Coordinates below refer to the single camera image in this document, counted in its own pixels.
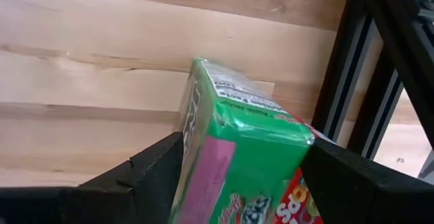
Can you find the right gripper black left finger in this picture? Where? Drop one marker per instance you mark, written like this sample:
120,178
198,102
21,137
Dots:
101,203

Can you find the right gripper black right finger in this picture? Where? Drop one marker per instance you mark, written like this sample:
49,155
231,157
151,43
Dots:
366,193

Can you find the red Froot Loops cereal box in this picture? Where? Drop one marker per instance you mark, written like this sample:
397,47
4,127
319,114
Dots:
295,205

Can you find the green Apple Jacks cereal box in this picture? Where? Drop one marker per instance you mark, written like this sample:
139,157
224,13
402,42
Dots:
244,156

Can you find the black aluminium table frame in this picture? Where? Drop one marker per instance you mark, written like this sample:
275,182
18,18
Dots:
342,64

